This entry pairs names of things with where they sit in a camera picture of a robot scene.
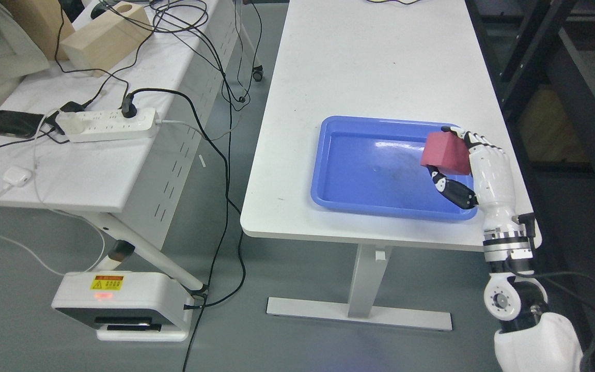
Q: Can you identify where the white desk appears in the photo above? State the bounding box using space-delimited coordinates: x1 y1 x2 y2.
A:
241 1 532 331

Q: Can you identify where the white side table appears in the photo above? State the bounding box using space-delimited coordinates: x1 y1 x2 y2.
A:
0 1 238 292

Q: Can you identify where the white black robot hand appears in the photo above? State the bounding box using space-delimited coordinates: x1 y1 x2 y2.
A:
425 126 520 238

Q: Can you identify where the black metal shelf right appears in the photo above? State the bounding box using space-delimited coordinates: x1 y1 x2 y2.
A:
466 1 595 371

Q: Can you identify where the black power cable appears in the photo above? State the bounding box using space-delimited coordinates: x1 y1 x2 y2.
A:
121 87 246 372

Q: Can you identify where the blue plastic tray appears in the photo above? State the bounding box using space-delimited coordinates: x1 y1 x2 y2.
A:
311 116 477 222

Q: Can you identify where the white charger adapter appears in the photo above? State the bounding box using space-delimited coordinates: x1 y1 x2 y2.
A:
2 165 34 188

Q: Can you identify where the white power strip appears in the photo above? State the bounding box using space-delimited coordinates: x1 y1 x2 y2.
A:
55 108 159 142

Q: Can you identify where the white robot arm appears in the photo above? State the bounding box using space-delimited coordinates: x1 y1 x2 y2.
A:
482 215 583 371

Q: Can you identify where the green plastic tray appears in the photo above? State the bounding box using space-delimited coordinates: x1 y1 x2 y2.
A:
366 0 419 6

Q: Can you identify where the black smartphone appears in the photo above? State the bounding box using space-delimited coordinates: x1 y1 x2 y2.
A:
0 110 43 139

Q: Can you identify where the wooden block with hole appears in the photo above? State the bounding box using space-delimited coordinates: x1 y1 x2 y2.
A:
60 2 151 77

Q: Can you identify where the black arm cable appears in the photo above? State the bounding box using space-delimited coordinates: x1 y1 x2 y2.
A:
504 258 595 372

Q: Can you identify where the white floor device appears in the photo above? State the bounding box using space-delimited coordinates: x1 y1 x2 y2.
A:
51 271 194 342

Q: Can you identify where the pink foam block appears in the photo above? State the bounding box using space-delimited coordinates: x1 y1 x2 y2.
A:
420 131 472 176

